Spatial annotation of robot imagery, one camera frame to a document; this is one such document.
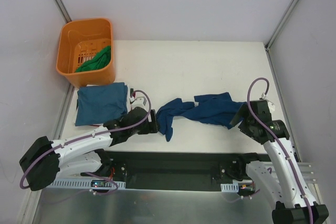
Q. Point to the right slotted cable duct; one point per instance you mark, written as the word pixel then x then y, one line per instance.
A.
pixel 230 188

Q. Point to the dark blue t shirt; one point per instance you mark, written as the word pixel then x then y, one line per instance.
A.
pixel 213 109

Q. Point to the folded red t shirt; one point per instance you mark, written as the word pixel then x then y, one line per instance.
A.
pixel 132 91

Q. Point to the green t shirt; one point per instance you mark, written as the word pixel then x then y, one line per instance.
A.
pixel 99 61

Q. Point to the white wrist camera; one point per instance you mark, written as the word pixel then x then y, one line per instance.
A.
pixel 139 102
pixel 271 105

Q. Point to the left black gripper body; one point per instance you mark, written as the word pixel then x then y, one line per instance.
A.
pixel 153 122

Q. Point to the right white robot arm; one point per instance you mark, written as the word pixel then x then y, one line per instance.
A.
pixel 287 193

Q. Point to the left slotted cable duct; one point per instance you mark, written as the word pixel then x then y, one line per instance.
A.
pixel 87 183

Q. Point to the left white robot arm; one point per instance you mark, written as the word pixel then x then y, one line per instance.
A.
pixel 47 160

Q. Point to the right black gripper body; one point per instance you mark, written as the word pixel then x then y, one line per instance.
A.
pixel 243 118

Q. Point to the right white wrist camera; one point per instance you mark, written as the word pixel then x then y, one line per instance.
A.
pixel 271 105

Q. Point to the slotted cable duct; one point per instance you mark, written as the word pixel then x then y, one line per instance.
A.
pixel 230 188
pixel 87 183

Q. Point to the aluminium rail frame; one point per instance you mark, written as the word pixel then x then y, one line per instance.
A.
pixel 304 168

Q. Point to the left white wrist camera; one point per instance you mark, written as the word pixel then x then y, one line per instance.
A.
pixel 139 102

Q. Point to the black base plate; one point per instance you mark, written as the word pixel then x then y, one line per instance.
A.
pixel 170 171

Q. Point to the orange plastic basket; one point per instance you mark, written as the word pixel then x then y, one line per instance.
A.
pixel 80 41

